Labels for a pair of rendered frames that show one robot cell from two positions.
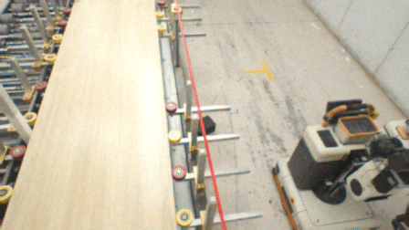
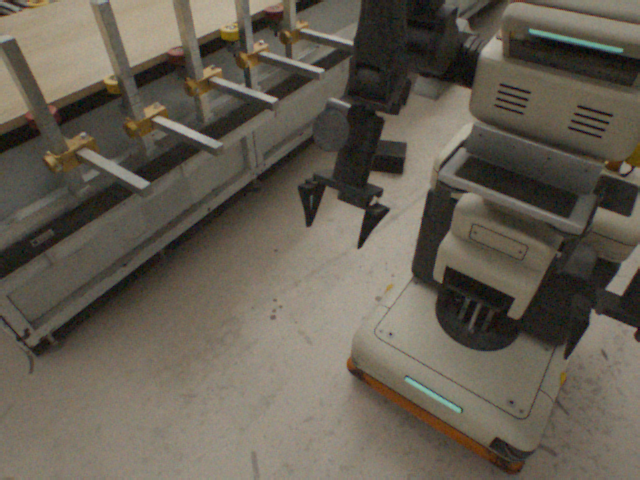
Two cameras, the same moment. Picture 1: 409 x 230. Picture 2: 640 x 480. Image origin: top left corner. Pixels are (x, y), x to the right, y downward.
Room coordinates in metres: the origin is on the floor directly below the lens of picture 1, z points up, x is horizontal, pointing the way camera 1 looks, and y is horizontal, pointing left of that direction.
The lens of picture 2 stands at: (0.11, -1.34, 1.52)
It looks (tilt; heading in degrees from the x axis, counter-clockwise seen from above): 46 degrees down; 48
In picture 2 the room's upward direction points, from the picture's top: straight up
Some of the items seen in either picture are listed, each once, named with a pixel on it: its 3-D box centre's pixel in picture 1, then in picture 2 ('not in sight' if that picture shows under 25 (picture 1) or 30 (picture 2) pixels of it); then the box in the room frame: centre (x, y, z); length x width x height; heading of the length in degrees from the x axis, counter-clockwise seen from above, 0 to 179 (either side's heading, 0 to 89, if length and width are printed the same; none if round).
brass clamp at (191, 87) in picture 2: (199, 178); (203, 82); (0.75, 0.00, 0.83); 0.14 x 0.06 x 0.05; 13
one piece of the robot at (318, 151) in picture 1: (338, 156); (514, 234); (1.16, -1.01, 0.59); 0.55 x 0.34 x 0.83; 103
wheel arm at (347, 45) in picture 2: (199, 109); (314, 37); (1.27, 0.03, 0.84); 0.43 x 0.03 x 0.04; 103
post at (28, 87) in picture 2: not in sight; (50, 130); (0.24, -0.12, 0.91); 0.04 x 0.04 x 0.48; 13
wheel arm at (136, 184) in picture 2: not in sight; (95, 162); (0.30, -0.20, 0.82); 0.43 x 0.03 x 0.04; 103
